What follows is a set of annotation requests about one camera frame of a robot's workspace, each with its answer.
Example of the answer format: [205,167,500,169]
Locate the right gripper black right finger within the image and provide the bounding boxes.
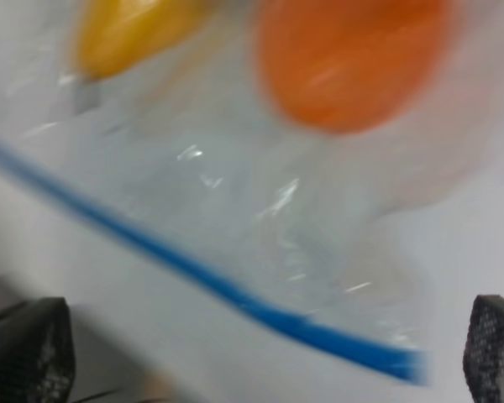
[463,295,504,403]

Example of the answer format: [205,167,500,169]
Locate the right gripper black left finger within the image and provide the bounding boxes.
[0,297,76,402]

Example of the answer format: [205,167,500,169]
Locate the clear zip bag blue zipper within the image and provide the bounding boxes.
[0,1,504,384]

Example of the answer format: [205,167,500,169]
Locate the yellow lemon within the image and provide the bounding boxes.
[72,0,217,79]

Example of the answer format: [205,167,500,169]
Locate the orange fruit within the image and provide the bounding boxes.
[256,1,455,133]

